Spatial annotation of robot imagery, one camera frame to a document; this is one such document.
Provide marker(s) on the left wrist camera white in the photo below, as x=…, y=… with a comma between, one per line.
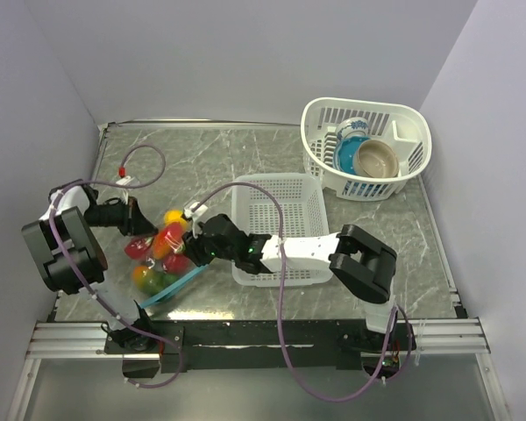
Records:
x=125, y=180

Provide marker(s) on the blue plate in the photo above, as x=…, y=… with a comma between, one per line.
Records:
x=346, y=153

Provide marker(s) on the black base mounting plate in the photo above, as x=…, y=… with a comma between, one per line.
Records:
x=255, y=344

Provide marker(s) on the aluminium rail frame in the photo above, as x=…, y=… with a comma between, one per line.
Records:
x=418, y=337

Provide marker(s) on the clear zip top bag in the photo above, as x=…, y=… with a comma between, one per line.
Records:
x=172, y=290

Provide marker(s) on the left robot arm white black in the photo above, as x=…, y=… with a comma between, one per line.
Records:
x=70, y=259

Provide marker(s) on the beige bowl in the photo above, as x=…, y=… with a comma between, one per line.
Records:
x=376, y=159

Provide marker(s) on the orange green fake mango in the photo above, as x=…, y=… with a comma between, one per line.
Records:
x=147, y=280

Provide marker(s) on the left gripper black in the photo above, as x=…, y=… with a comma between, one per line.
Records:
x=133, y=222

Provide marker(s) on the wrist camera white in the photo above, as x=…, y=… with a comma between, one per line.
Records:
x=192, y=213
x=125, y=180

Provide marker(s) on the red fake pepper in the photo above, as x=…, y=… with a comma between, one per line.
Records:
x=175, y=263

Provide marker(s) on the yellow fake fruit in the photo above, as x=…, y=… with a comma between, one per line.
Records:
x=175, y=217

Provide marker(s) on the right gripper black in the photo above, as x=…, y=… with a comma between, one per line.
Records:
x=193, y=248

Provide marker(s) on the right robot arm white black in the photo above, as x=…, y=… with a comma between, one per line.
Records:
x=365, y=265

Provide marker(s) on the orange red fake fruit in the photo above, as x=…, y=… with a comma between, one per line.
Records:
x=168, y=241

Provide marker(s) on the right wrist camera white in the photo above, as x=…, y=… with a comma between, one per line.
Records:
x=192, y=213

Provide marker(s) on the white dish rack basket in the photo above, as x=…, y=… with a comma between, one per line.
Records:
x=404, y=129

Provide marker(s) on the green fake pepper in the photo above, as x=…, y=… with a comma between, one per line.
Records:
x=170, y=279

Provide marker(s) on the blue white patterned cup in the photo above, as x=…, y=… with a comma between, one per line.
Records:
x=353, y=127

